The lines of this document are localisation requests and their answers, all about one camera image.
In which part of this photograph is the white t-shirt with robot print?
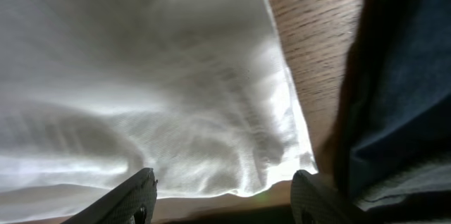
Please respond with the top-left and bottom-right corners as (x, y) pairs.
(1, 0), (317, 223)

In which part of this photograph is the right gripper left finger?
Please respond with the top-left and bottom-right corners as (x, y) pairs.
(62, 168), (158, 224)

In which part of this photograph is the dark grey garment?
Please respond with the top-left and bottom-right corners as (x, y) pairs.
(334, 0), (450, 223)

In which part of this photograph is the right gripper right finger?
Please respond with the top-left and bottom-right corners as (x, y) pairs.
(290, 170), (366, 224)

